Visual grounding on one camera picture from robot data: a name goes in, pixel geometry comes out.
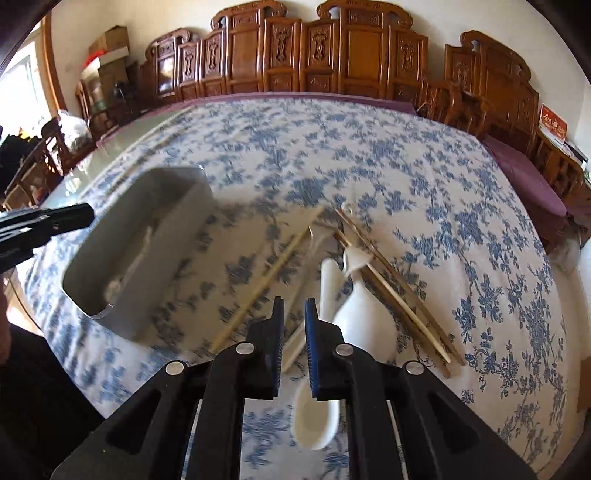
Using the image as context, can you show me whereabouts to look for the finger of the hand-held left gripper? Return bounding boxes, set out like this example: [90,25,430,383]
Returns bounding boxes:
[0,204,94,268]

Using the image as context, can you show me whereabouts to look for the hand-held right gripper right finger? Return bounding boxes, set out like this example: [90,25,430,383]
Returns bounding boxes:
[305,296,539,480]

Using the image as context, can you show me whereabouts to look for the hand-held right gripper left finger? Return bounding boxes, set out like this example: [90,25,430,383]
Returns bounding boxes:
[51,296,284,480]

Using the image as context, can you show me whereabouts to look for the large white ceramic spoon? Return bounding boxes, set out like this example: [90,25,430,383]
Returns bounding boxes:
[332,247,399,365]

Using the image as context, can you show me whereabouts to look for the rectangular metal container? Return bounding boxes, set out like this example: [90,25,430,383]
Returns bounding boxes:
[61,165,218,342]

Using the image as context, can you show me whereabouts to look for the brown wooden chopstick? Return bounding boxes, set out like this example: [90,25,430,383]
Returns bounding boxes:
[344,219,453,364]
[336,208,466,366]

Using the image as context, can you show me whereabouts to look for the white ceramic spoons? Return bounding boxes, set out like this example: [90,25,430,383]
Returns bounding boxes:
[331,230,452,379]

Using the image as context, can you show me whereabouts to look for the wooden dining chair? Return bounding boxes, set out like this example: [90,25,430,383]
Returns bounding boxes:
[4,120,98,208]

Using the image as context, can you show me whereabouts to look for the black bag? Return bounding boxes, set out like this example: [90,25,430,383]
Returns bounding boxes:
[0,124,47,185]

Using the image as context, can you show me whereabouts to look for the clear plastic bag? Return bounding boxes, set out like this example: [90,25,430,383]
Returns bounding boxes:
[56,110,93,151]

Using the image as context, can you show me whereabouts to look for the large brown cardboard box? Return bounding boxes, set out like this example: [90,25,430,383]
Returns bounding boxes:
[96,60,139,108]

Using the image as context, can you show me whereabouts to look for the white and red box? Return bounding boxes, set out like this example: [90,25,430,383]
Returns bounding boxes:
[81,46,130,70]

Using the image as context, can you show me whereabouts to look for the person's dark trouser leg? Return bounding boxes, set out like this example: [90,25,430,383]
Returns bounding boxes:
[0,323,107,480]

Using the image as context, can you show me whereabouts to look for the blue floral tablecloth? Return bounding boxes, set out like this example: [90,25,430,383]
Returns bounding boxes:
[21,99,580,480]

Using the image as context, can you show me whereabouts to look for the red gift box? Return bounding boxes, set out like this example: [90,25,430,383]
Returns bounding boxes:
[539,104,568,139]

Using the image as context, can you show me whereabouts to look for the wooden window frame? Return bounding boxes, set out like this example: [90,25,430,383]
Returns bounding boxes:
[39,14,68,112]

